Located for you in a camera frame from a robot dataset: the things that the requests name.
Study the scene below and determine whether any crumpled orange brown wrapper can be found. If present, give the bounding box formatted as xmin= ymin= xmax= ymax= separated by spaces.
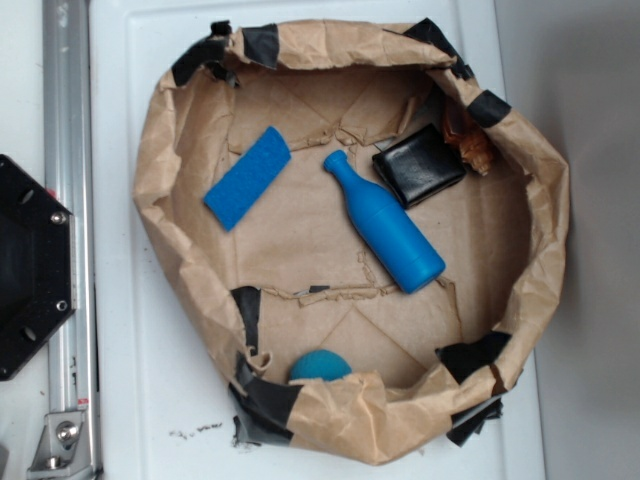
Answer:
xmin=441 ymin=98 xmax=495 ymax=175

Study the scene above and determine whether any brown paper bag bin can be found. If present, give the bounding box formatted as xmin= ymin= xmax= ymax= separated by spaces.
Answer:
xmin=133 ymin=19 xmax=569 ymax=465

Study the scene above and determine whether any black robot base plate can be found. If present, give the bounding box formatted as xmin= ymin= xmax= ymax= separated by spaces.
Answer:
xmin=1 ymin=155 xmax=75 ymax=381

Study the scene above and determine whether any blue plastic bottle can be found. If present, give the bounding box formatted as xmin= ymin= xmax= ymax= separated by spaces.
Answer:
xmin=323 ymin=151 xmax=446 ymax=294

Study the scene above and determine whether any black leather wallet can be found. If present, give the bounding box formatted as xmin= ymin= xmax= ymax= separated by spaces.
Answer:
xmin=372 ymin=124 xmax=467 ymax=209

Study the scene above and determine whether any white tray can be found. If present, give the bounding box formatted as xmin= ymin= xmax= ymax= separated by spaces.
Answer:
xmin=89 ymin=1 xmax=545 ymax=479

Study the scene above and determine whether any metal corner bracket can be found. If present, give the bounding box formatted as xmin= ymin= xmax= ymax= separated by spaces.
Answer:
xmin=26 ymin=411 xmax=91 ymax=479

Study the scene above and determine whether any blue sponge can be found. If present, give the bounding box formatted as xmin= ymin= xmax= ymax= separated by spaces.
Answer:
xmin=203 ymin=126 xmax=291 ymax=232

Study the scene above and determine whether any blue ball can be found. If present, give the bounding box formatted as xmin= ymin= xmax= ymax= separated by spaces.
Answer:
xmin=289 ymin=349 xmax=352 ymax=381

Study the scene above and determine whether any aluminium rail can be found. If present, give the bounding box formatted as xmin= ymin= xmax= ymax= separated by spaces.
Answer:
xmin=43 ymin=1 xmax=103 ymax=479

